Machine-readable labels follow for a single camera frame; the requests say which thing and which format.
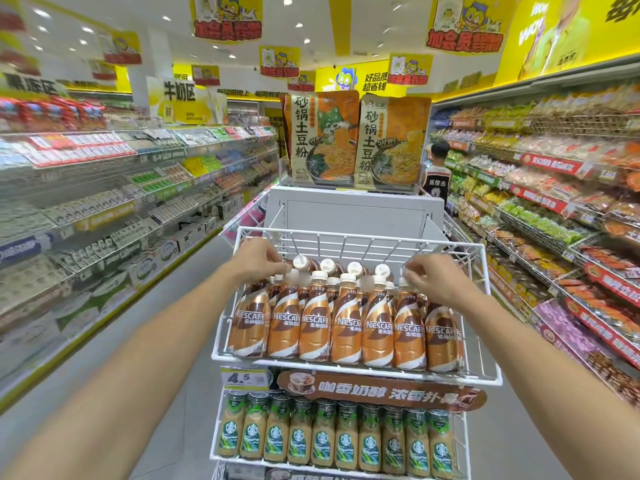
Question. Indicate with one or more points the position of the person's left hand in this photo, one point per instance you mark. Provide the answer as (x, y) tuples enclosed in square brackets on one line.
[(252, 262)]

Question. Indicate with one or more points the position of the person's right hand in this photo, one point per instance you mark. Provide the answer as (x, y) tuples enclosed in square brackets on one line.
[(442, 279)]

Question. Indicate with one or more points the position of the person's left fingers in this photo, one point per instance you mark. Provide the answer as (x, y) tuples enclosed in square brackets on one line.
[(280, 264)]

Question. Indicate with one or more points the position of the person's right fingers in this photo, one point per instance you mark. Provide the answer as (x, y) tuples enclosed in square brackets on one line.
[(415, 277)]

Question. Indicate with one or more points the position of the white-capped brown coffee bottle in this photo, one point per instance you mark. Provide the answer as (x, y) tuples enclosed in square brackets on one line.
[(409, 334), (283, 324)]

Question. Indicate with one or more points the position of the person's left forearm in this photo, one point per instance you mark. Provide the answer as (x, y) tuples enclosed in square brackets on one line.
[(140, 389)]

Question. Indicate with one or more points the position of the person's right forearm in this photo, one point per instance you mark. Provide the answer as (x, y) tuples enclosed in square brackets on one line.
[(545, 379)]

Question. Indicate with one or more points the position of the row of brown coffee bottles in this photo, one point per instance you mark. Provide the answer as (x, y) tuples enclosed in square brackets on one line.
[(345, 324)]

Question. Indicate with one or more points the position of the white metal rack panel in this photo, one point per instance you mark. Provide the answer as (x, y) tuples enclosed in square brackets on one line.
[(350, 209)]

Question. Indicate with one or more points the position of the brown coffee promo sign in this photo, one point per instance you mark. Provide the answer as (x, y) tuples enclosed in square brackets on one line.
[(385, 390)]

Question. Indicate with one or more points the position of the yellow price tag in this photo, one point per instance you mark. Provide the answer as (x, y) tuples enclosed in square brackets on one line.
[(245, 378)]

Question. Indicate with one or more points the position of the orange noodle packet with dog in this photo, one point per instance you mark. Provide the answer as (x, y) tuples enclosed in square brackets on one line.
[(322, 139)]

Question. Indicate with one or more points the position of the shelf unit with snack packets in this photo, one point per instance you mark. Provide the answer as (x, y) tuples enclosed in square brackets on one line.
[(560, 219)]

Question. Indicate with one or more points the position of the row of green-label glass bottles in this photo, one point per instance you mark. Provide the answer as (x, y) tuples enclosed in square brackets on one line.
[(345, 434)]

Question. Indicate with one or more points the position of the red shelf label strips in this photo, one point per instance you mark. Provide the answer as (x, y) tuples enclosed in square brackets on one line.
[(575, 204)]

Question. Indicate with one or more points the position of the white shelf unit boxed goods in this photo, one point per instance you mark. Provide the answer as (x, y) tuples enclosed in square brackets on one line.
[(100, 219)]

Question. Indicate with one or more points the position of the white pillar with yellow sign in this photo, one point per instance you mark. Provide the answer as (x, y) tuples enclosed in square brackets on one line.
[(175, 94)]

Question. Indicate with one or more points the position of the dark shelf sign strip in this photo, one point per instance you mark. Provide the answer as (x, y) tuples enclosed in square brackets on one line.
[(330, 474)]

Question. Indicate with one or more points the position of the hanging yellow red banners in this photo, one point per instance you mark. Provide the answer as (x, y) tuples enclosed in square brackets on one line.
[(227, 17)]

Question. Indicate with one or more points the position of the round ceiling lights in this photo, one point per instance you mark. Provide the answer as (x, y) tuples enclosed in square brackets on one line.
[(165, 24)]

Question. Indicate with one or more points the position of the yellow wall sign blue mascot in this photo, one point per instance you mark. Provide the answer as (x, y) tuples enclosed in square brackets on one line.
[(352, 77)]

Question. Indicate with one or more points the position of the large yellow wall poster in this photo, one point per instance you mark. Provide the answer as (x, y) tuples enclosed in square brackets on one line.
[(565, 32)]

